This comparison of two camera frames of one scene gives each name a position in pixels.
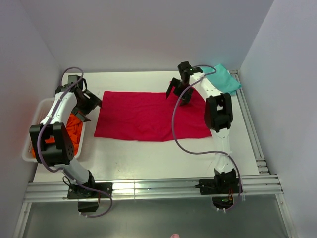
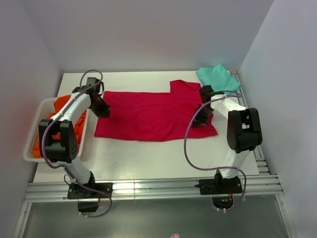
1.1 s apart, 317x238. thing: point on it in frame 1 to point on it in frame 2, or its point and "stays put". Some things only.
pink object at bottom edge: x=175 y=235 stays put
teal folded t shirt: x=222 y=79 stays put
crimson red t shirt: x=147 y=116 stays put
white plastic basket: x=40 y=109 stays put
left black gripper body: x=84 y=105 to x=100 y=108
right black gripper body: x=183 y=88 to x=202 y=115
